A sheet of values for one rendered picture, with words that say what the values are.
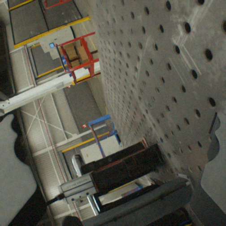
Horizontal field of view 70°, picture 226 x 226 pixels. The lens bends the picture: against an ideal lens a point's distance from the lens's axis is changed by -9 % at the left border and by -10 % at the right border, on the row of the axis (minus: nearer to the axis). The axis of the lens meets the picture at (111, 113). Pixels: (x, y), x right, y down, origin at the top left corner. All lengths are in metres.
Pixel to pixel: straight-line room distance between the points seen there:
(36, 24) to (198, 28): 4.94
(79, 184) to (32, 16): 5.08
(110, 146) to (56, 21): 6.10
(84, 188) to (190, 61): 0.48
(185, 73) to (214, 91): 0.07
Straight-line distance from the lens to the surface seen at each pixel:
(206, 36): 0.25
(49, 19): 5.10
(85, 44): 2.69
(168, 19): 0.30
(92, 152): 8.79
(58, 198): 0.60
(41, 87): 4.59
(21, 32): 5.14
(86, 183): 0.60
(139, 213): 0.46
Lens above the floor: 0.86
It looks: 6 degrees down
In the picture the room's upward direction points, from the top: 113 degrees counter-clockwise
